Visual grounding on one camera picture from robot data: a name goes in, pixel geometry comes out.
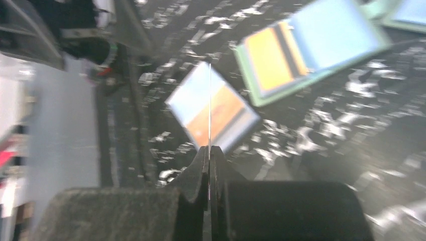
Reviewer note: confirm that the black card holder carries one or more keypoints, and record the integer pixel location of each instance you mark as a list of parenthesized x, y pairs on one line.
[(192, 95)]

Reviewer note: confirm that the grey card edge-on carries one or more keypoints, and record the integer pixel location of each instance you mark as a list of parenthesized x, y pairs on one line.
[(209, 109)]

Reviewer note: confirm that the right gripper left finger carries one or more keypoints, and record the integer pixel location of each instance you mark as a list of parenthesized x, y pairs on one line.
[(174, 212)]

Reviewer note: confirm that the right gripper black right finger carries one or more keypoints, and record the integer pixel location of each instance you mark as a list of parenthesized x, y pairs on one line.
[(281, 210)]

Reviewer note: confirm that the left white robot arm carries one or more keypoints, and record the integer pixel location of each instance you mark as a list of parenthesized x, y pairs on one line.
[(17, 95)]

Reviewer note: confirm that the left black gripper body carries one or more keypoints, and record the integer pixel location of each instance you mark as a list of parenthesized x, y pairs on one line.
[(97, 31)]

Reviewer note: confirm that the green card holder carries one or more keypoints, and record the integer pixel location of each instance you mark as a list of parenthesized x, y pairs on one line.
[(315, 42), (403, 14)]

